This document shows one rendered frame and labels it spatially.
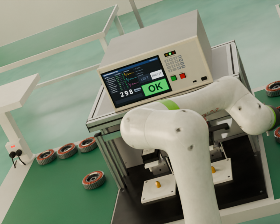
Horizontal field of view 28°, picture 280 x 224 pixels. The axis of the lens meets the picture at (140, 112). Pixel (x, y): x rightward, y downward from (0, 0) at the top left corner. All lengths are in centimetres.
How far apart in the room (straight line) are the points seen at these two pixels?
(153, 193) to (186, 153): 92
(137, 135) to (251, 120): 45
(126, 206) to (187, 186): 91
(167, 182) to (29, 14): 699
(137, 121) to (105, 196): 106
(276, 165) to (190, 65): 53
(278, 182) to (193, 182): 77
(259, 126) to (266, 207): 40
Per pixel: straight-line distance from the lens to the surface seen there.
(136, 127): 154
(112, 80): 231
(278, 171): 227
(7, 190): 308
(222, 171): 232
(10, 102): 281
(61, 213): 261
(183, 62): 225
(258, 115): 184
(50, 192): 283
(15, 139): 321
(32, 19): 916
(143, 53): 226
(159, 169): 248
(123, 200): 243
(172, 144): 146
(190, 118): 145
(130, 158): 262
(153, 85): 230
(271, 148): 243
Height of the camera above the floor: 200
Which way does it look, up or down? 23 degrees down
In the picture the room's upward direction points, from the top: 23 degrees counter-clockwise
